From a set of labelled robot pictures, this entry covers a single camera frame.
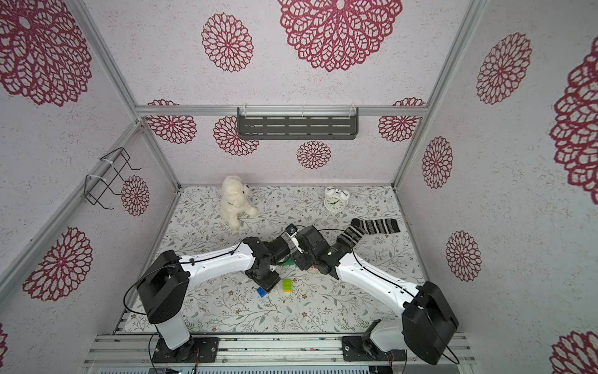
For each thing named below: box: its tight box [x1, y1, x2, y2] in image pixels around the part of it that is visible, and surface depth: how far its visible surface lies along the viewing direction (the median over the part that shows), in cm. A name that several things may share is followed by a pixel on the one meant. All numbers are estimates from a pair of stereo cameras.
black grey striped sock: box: [336, 218, 402, 248], surface depth 105 cm
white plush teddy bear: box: [220, 175, 258, 230], surface depth 97 cm
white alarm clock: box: [323, 186, 350, 214], surface depth 105 cm
